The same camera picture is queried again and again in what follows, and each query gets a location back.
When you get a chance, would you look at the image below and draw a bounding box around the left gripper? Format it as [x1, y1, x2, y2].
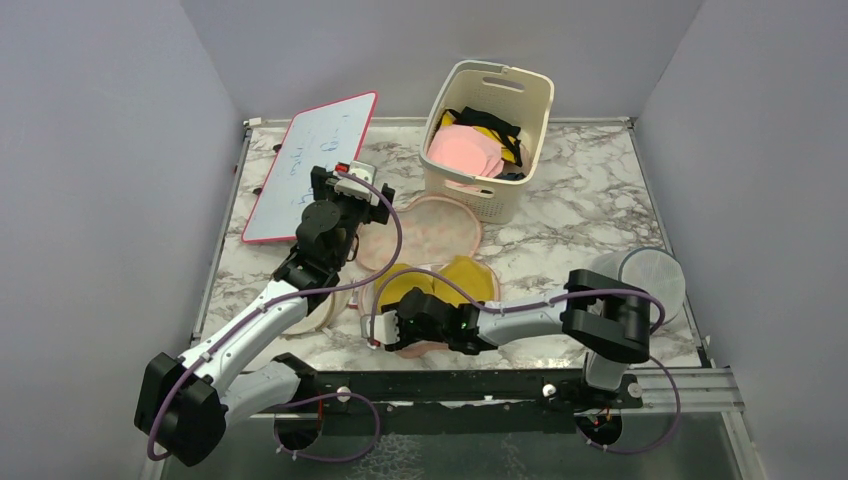
[314, 167, 391, 268]

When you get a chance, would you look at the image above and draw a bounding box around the yellow bra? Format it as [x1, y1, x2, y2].
[377, 256, 500, 311]

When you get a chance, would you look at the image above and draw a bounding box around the floral mesh laundry bag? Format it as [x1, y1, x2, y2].
[355, 196, 501, 359]

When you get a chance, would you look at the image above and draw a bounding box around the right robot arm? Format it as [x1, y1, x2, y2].
[360, 269, 665, 407]

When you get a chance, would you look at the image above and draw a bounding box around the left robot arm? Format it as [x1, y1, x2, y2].
[134, 161, 399, 466]

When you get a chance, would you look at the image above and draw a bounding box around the cream plastic laundry basket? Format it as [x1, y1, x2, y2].
[419, 60, 555, 224]

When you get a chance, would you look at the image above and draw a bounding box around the red-framed whiteboard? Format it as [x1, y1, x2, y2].
[241, 91, 378, 244]

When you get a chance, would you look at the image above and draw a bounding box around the pink cloth in basket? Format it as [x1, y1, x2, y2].
[427, 125, 505, 178]

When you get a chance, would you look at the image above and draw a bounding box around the black and yellow garment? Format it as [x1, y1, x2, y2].
[439, 106, 524, 167]

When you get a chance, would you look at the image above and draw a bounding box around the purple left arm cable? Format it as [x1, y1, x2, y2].
[145, 172, 404, 463]

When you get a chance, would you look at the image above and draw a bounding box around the black mounting rail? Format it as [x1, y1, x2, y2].
[269, 369, 643, 443]

